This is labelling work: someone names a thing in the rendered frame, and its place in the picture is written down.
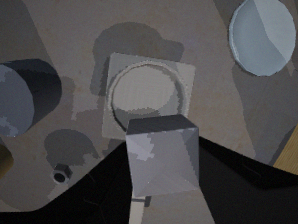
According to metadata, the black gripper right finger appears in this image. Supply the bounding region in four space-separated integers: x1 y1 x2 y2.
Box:
198 136 298 224

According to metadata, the grey cube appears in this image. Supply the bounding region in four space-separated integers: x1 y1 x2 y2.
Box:
125 115 200 197

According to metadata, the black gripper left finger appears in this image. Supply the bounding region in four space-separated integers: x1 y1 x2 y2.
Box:
0 143 133 224

